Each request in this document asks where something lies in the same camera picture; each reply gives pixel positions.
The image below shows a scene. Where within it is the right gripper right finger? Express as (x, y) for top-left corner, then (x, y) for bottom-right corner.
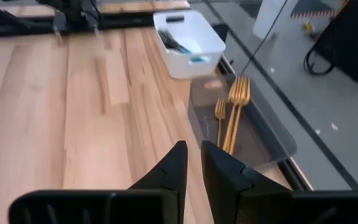
(201, 140), (358, 224)

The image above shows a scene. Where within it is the black fork teal handle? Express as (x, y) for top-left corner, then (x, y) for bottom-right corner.
(157, 29), (207, 63)
(158, 29), (193, 54)

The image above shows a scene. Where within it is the white plastic bin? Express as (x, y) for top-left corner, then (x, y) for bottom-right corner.
(152, 9), (226, 80)

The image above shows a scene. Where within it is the grey translucent plastic bin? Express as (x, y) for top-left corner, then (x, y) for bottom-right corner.
(187, 73), (298, 170)

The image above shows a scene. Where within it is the gold utensil handle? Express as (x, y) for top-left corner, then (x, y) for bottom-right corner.
(222, 77), (248, 154)

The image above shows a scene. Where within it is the black floor cable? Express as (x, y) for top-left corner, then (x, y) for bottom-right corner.
(240, 0), (288, 75)

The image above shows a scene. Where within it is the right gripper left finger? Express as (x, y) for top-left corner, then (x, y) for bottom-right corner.
(8, 140), (188, 224)

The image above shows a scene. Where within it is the hazard striped floor mat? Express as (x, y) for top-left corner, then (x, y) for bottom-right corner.
(290, 0), (337, 19)

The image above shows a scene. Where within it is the black coiled cable loop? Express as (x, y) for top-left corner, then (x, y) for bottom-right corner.
(303, 43), (335, 76)

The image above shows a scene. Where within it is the white trash can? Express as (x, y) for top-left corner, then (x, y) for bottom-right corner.
(252, 0), (289, 41)

